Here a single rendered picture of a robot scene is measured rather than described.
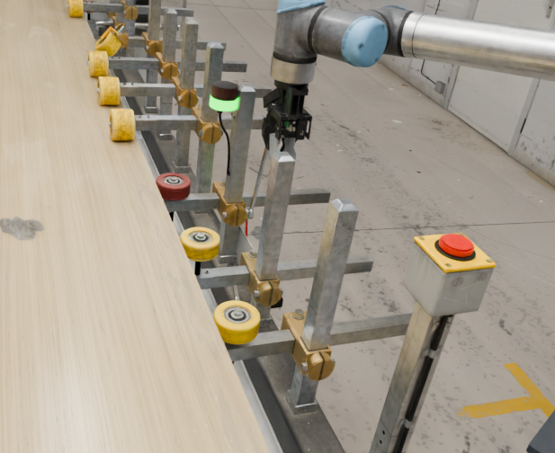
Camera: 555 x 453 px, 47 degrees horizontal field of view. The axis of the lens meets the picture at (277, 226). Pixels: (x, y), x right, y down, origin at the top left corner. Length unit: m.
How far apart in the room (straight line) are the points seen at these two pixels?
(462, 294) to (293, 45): 0.69
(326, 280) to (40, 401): 0.46
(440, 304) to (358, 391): 1.60
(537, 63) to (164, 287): 0.76
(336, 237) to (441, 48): 0.46
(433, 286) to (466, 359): 1.90
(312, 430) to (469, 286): 0.54
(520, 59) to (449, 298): 0.59
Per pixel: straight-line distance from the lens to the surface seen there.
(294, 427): 1.20
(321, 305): 1.06
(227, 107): 1.37
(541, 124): 4.59
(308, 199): 1.62
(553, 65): 1.21
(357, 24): 1.21
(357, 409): 2.27
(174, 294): 1.13
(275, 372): 1.30
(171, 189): 1.46
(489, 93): 5.03
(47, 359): 1.01
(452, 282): 0.74
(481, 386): 2.55
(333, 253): 1.01
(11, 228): 1.30
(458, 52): 1.27
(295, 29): 1.27
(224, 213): 1.48
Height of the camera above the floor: 1.58
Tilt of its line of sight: 30 degrees down
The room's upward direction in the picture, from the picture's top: 9 degrees clockwise
